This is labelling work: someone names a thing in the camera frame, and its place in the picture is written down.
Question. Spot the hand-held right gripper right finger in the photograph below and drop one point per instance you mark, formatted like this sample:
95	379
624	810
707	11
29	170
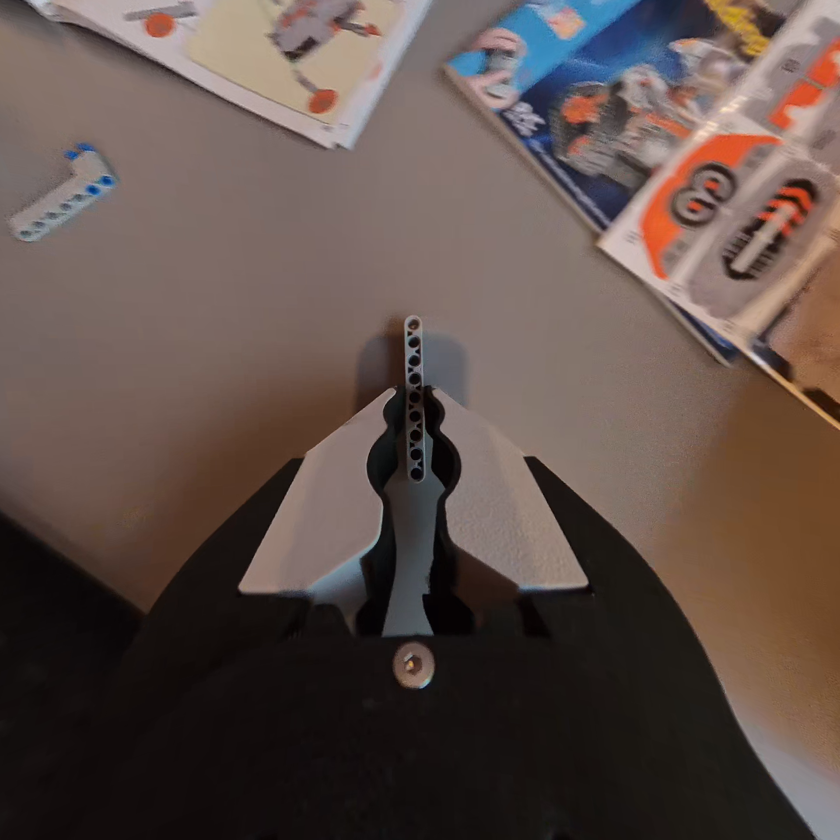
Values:
505	518

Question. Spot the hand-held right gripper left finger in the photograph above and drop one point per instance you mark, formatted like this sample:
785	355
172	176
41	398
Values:
321	512

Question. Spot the grey straight holed beam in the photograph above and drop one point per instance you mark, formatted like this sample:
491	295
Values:
414	351

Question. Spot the grey desk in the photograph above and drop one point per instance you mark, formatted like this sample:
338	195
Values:
262	295

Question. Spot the orange grey sticker sheet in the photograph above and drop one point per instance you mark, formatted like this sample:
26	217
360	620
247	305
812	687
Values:
722	216

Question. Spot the open instruction booklet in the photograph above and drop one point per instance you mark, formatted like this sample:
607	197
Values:
229	46

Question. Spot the grey angled beam blue pins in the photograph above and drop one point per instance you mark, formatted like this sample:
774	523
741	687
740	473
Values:
65	207

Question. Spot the blue cover booklet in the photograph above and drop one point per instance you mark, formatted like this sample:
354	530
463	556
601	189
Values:
558	59

